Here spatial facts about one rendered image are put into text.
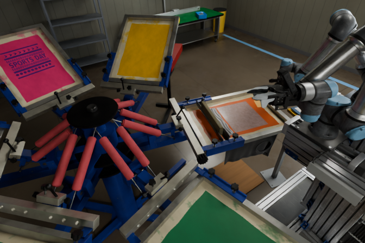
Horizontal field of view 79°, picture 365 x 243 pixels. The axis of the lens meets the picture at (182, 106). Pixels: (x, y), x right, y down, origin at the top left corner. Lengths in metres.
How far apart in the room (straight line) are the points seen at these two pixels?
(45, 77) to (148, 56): 0.91
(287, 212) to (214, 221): 1.13
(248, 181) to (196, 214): 1.40
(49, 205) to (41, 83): 1.18
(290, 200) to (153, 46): 1.96
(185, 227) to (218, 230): 0.17
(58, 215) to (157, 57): 1.49
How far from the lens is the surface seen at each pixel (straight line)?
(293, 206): 2.41
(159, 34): 2.32
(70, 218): 1.24
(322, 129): 1.45
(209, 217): 1.35
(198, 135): 1.67
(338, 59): 1.19
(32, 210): 1.34
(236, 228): 1.34
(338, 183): 1.41
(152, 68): 2.11
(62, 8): 5.28
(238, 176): 2.68
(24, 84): 2.23
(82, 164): 1.38
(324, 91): 1.04
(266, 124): 1.92
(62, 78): 2.24
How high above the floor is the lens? 2.16
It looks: 37 degrees down
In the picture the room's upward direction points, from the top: 2 degrees counter-clockwise
